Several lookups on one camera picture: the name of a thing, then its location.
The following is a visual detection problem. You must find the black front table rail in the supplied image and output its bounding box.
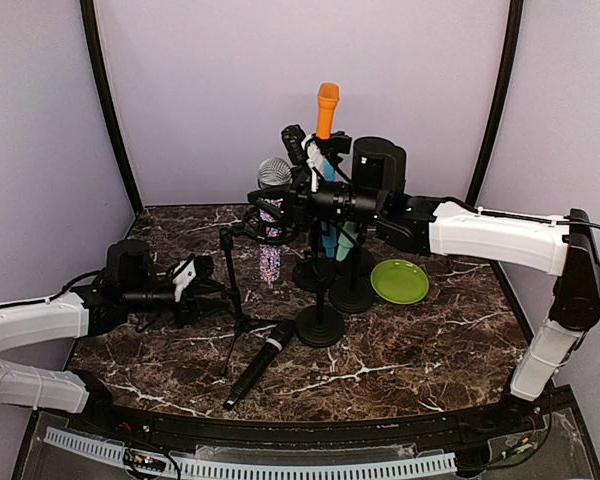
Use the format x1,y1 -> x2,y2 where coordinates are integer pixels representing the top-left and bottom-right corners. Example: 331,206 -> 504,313
69,400 -> 548,451

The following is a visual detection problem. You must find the right black corner post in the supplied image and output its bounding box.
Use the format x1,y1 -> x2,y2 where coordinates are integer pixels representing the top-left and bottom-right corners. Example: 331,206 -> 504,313
464,0 -> 525,214

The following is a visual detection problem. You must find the white slotted cable duct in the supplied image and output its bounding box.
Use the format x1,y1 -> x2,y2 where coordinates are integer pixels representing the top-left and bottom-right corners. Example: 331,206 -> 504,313
43,427 -> 457,479

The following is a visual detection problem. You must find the black round-base stand blue mic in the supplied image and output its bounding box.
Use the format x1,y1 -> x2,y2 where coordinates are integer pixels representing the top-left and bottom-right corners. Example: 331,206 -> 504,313
292,250 -> 336,293

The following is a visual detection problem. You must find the black tripod microphone stand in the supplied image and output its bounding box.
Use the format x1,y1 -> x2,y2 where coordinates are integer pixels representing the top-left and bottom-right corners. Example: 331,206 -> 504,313
219,200 -> 299,377

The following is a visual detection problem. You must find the blue microphone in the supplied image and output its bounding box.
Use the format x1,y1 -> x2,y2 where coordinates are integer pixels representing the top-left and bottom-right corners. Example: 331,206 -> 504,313
321,161 -> 338,259

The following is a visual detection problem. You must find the black handheld microphone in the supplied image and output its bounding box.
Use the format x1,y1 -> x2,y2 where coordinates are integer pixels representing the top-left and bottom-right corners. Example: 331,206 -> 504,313
223,320 -> 296,411

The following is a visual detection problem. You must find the mint green microphone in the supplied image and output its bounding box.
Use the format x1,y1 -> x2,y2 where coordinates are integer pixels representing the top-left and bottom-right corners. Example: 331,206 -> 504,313
336,221 -> 359,262

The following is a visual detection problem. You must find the glitter purple silver-head microphone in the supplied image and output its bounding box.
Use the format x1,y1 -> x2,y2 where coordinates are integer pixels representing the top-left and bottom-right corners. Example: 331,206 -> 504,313
257,157 -> 292,289

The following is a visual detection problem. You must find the black round-base stand front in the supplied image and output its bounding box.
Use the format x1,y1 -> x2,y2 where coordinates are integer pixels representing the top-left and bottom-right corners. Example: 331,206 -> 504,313
295,281 -> 345,348

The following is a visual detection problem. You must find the black round-base stand orange mic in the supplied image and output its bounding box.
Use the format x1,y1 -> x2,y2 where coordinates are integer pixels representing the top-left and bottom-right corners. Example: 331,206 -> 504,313
323,131 -> 353,170

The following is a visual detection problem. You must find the orange microphone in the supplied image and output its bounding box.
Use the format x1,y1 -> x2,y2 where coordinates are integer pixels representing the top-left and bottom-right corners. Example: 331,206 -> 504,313
316,82 -> 340,140

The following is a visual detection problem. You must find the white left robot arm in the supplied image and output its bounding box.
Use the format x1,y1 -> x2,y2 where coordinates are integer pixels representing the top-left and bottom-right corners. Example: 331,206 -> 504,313
0,239 -> 227,436

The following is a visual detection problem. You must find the left black corner post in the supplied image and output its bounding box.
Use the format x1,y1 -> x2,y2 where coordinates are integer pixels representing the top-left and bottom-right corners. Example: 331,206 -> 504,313
79,0 -> 144,216

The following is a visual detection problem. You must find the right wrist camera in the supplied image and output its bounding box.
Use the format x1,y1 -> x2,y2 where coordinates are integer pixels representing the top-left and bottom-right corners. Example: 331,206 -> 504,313
281,124 -> 325,193

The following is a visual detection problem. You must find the lime green plate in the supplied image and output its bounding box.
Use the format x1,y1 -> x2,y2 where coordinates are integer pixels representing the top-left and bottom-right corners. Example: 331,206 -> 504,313
370,259 -> 429,305

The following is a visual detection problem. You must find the black corner post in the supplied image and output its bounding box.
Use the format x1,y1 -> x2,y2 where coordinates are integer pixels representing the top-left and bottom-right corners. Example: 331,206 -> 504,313
79,0 -> 144,216
464,0 -> 525,214

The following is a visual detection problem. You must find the black round-base stand mint mic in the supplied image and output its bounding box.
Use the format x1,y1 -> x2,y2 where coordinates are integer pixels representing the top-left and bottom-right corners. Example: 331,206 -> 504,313
329,246 -> 375,314

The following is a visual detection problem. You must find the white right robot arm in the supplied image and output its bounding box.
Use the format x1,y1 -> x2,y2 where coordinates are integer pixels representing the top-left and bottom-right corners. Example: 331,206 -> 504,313
248,133 -> 600,434

